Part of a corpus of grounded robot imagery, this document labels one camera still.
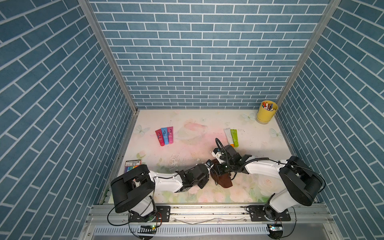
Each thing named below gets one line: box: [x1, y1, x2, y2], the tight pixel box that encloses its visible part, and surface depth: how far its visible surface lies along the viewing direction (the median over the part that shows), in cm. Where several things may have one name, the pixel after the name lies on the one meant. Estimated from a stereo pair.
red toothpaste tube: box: [155, 128, 165, 147], surface depth 104 cm
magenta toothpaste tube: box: [167, 126, 174, 144], surface depth 106 cm
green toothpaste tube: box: [230, 129, 239, 148], surface depth 105 cm
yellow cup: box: [256, 100, 278, 125], surface depth 110 cm
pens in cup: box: [261, 101, 275, 111], surface depth 110 cm
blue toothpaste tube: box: [161, 127, 169, 145], surface depth 105 cm
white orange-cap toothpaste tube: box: [223, 127, 235, 148], surface depth 104 cm
